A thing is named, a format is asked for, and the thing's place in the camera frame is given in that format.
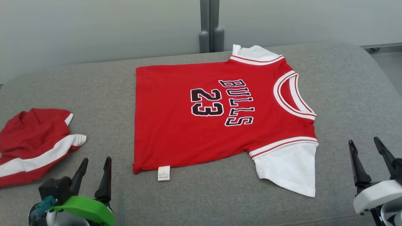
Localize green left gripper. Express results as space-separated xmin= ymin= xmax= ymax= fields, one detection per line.
xmin=50 ymin=156 xmax=115 ymax=226

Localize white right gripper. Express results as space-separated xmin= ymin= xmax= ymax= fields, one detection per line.
xmin=348 ymin=137 xmax=402 ymax=215

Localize red shorts with white stripe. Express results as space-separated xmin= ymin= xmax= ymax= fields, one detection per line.
xmin=0 ymin=108 xmax=87 ymax=188

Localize red Bulls jersey shirt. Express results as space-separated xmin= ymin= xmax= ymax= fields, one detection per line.
xmin=132 ymin=44 xmax=319 ymax=197

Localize grey fabric sofa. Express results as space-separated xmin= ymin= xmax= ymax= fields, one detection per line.
xmin=0 ymin=42 xmax=402 ymax=226

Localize teal camera connector cable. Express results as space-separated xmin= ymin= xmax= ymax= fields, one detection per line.
xmin=30 ymin=195 xmax=58 ymax=222

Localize grey wall base rail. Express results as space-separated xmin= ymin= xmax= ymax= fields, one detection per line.
xmin=360 ymin=42 xmax=402 ymax=51

